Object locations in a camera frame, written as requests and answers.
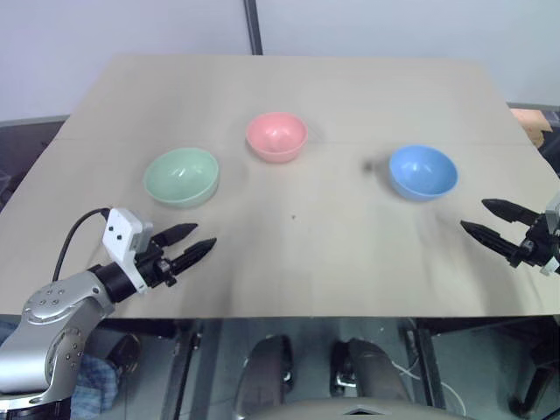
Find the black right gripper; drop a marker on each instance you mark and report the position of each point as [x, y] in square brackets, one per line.
[537, 245]

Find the green bowl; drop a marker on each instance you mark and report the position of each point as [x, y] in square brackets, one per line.
[181, 176]

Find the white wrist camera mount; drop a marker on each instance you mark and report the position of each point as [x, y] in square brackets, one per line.
[553, 227]
[122, 234]

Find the black table frame leg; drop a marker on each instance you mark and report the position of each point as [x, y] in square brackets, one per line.
[431, 363]
[177, 372]

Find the blue checkered cloth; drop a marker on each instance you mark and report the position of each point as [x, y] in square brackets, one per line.
[94, 385]

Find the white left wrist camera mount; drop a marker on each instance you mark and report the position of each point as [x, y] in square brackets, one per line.
[122, 234]

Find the black shoe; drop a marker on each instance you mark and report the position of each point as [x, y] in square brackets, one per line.
[124, 350]

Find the dark vertical wall post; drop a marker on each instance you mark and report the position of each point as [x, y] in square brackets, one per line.
[254, 26]

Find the pink red bowl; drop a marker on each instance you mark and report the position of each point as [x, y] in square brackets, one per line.
[276, 136]

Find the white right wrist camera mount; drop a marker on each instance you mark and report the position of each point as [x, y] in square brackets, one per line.
[553, 227]

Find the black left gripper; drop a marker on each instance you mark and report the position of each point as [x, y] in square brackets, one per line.
[154, 267]

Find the dark rounded robot leg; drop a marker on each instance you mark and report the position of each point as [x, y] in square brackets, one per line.
[369, 372]

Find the cardboard box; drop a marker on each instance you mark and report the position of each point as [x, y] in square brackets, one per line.
[534, 124]

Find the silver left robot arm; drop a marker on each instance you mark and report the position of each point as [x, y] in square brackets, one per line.
[52, 324]

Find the blue bowl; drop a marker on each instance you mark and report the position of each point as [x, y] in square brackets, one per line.
[423, 172]

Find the grey robot torso top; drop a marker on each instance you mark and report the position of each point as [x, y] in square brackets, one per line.
[363, 408]

